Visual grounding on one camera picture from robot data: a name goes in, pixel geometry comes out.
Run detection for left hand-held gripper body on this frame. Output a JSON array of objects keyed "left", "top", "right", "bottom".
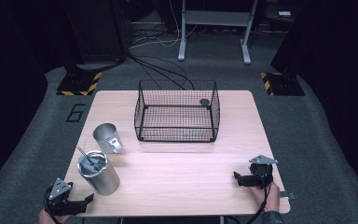
[{"left": 44, "top": 177, "right": 75, "bottom": 217}]

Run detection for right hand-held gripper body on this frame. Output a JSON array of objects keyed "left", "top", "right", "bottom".
[{"left": 247, "top": 154, "right": 279, "bottom": 189}]

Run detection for steel tumbler with lid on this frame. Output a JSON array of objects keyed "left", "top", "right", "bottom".
[{"left": 76, "top": 150, "right": 121, "bottom": 197}]

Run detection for metal straw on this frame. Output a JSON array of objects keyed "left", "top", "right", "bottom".
[{"left": 76, "top": 146, "right": 96, "bottom": 166}]

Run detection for steel mug with handle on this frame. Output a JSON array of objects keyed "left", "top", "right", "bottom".
[{"left": 92, "top": 122, "right": 123, "bottom": 155}]

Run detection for black wire mesh basket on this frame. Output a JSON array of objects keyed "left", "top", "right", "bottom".
[{"left": 133, "top": 79, "right": 221, "bottom": 143}]

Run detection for person's right hand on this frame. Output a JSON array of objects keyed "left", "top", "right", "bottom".
[{"left": 249, "top": 181, "right": 282, "bottom": 215}]

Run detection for person's left hand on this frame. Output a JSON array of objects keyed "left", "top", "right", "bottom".
[{"left": 37, "top": 208, "right": 73, "bottom": 224}]

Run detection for black hazard-striped stand base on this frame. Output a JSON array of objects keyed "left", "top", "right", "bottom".
[
  {"left": 259, "top": 71, "right": 306, "bottom": 97},
  {"left": 56, "top": 71, "right": 103, "bottom": 97}
]

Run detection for white metal stand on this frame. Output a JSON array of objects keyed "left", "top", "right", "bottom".
[{"left": 177, "top": 0, "right": 259, "bottom": 65}]

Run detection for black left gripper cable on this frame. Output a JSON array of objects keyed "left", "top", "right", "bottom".
[{"left": 43, "top": 184, "right": 63, "bottom": 224}]

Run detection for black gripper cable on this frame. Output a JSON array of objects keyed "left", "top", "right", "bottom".
[
  {"left": 43, "top": 184, "right": 63, "bottom": 224},
  {"left": 247, "top": 169, "right": 273, "bottom": 224}
]

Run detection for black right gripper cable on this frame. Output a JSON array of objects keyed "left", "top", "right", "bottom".
[{"left": 247, "top": 169, "right": 273, "bottom": 224}]

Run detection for black floor cables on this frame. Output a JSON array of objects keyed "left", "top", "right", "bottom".
[{"left": 126, "top": 50, "right": 197, "bottom": 91}]

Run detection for white floor cables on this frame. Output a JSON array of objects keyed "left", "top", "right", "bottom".
[{"left": 129, "top": 0, "right": 200, "bottom": 49}]

